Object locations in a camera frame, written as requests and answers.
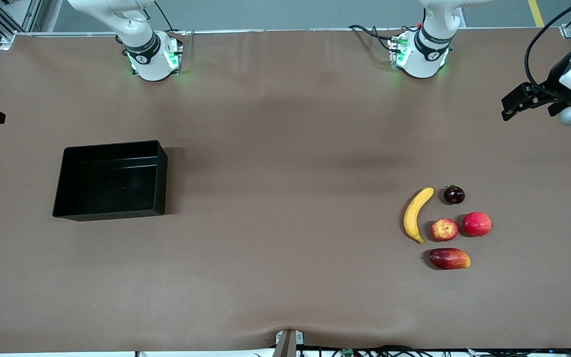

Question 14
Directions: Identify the yellow banana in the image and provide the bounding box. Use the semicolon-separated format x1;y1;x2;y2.
403;187;435;244

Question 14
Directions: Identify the black cable at arm base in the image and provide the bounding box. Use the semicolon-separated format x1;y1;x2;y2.
154;0;187;38
347;24;417;50

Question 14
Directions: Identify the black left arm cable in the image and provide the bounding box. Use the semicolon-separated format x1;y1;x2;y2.
523;0;571;97

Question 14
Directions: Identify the metal table edge bracket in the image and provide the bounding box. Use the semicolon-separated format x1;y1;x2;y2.
273;329;305;357

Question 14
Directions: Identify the red yellow mango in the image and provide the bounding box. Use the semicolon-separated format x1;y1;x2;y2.
429;248;471;270

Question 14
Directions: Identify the dark purple mangosteen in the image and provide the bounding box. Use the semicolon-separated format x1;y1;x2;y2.
444;185;465;205

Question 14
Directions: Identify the red yellow apple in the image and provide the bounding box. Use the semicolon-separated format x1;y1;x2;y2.
431;218;459;242

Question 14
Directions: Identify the black plastic box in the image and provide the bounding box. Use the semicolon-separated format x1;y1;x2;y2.
52;140;169;222

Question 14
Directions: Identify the brown table mat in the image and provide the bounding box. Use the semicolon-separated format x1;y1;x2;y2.
0;27;571;354

